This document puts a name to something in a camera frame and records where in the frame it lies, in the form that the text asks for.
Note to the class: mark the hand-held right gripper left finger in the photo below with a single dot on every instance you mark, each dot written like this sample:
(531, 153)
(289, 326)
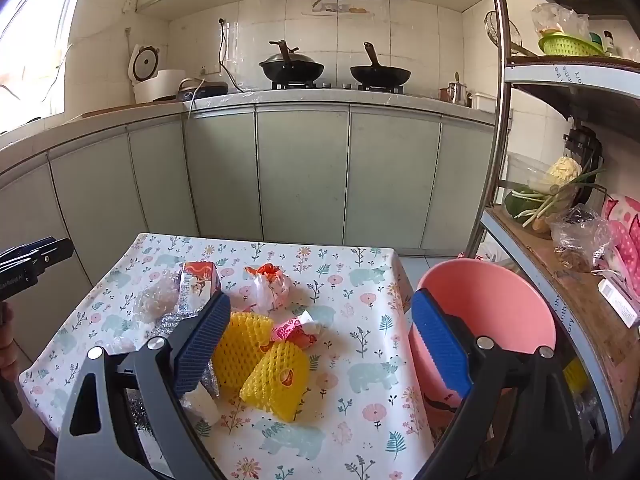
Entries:
(200, 345)

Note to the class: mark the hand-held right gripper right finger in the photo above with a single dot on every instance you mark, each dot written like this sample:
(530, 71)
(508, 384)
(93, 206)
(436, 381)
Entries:
(440, 345)

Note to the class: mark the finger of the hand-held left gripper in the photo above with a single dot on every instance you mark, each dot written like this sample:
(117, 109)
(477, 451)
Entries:
(52, 252)

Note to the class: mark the red and yellow toy pieces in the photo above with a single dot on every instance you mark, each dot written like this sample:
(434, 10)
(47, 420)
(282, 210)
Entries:
(240, 345)

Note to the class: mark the pink plastic bucket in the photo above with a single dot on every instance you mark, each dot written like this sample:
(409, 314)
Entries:
(490, 305)

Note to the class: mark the red white carton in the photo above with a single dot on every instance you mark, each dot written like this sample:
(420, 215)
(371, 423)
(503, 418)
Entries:
(200, 280)

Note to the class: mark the yellow foam fruit net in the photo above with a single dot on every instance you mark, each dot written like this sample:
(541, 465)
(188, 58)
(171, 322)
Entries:
(270, 400)

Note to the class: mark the silver foil bag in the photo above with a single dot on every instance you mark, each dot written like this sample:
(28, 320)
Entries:
(167, 325)

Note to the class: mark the clear crumpled plastic bag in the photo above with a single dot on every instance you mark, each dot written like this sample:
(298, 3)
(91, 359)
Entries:
(155, 300)

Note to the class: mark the pink white crumpled wrapper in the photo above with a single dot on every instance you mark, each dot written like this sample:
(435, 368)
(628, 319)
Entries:
(295, 332)

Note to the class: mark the white red plastic bag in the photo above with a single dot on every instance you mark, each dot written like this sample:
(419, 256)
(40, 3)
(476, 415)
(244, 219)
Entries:
(490, 254)

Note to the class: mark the floral bear print tablecloth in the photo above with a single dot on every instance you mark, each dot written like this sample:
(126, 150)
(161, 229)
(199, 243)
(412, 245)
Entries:
(350, 410)

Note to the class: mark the yellow plastic item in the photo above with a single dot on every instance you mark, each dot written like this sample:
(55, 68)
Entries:
(575, 375)

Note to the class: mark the dark green vegetable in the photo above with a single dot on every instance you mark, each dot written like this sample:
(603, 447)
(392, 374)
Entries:
(515, 205)

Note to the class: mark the plastic bag of nuts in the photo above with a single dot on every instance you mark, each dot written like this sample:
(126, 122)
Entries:
(575, 255)

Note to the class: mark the small white box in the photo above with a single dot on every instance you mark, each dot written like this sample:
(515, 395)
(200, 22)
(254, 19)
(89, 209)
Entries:
(617, 302)

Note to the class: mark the clear plastic tub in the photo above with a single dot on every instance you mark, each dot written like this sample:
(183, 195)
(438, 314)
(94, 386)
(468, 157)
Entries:
(525, 170)

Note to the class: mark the scallions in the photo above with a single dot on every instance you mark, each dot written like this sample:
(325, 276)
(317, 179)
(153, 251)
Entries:
(565, 195)

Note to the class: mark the white rice cooker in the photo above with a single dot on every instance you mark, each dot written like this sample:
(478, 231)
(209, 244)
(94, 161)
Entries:
(155, 85)

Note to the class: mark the grey kitchen base cabinets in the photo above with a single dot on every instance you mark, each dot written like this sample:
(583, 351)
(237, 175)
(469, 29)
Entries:
(300, 170)

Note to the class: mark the pink polka dot cloth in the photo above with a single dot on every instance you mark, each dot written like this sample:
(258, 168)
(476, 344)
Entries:
(625, 245)

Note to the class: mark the cauliflower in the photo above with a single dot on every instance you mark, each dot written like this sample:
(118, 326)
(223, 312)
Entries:
(562, 167)

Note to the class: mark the window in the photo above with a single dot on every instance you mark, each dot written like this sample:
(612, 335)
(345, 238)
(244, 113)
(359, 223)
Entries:
(30, 35)

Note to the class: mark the black countertop appliance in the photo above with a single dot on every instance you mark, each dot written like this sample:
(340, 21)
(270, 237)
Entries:
(210, 90)

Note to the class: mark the white plastic container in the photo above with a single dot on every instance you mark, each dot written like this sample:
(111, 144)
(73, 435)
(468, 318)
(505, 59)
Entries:
(484, 101)

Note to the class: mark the metal kettle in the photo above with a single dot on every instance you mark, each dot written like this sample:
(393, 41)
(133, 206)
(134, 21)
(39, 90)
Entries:
(457, 94)

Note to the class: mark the gas stove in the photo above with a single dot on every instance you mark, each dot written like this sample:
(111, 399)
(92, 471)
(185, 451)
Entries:
(335, 86)

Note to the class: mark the metal shelf rack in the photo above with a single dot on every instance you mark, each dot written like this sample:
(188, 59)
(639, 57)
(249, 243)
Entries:
(530, 72)

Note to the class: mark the black wok with lid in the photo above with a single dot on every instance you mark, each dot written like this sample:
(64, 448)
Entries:
(290, 67)

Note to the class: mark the green plastic colander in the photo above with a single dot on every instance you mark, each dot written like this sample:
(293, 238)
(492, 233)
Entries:
(565, 46)

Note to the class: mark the small bottle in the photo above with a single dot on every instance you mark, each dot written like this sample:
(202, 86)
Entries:
(609, 44)

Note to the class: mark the small wall shelf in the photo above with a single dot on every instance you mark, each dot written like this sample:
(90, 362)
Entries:
(340, 10)

